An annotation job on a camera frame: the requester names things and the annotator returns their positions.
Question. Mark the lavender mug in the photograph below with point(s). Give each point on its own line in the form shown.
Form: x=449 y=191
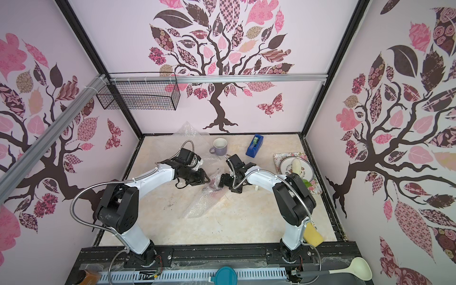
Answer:
x=220 y=147

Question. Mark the clear bubble wrap sheet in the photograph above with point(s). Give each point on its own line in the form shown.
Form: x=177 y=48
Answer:
x=190 y=138

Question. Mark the rear aluminium frame bar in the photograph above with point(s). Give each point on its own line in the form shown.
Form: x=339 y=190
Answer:
x=221 y=79

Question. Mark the cream plastic ladle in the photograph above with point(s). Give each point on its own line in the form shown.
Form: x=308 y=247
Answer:
x=358 y=268

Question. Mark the white artificial rose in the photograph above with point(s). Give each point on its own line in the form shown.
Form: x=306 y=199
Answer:
x=297 y=169

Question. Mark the right flexible metal conduit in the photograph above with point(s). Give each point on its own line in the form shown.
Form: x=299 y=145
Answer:
x=295 y=196

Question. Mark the teal round lid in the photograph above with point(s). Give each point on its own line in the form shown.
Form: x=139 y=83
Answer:
x=225 y=276

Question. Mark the aluminium frame bar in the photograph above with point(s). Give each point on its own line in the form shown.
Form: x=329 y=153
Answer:
x=11 y=180
x=221 y=79

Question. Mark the round white plate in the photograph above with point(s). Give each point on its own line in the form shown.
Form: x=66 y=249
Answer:
x=308 y=173

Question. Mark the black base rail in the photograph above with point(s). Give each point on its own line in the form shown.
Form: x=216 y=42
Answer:
x=327 y=256

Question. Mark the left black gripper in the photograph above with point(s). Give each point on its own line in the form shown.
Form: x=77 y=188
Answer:
x=201 y=179

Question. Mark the white slotted cable duct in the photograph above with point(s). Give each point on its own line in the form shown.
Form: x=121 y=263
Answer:
x=195 y=276

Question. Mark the floral square placemat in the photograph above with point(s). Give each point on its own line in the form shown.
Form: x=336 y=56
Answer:
x=315 y=189

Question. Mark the left aluminium frame bar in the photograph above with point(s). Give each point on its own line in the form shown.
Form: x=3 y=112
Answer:
x=11 y=180

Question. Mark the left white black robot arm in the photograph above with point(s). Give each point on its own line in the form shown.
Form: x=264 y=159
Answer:
x=119 y=207

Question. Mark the black wire basket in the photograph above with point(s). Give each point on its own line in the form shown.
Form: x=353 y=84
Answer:
x=140 y=91

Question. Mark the yellow green sponge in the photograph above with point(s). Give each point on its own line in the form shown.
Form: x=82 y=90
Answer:
x=312 y=236

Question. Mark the red mug black handle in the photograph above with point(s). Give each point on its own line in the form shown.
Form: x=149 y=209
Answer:
x=214 y=185

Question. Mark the blue tape dispenser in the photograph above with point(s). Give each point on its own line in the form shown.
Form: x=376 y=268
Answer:
x=255 y=145

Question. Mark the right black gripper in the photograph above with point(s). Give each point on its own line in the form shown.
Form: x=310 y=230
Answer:
x=228 y=179

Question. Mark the brown jar black lid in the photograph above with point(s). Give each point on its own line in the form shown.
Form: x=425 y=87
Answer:
x=86 y=277

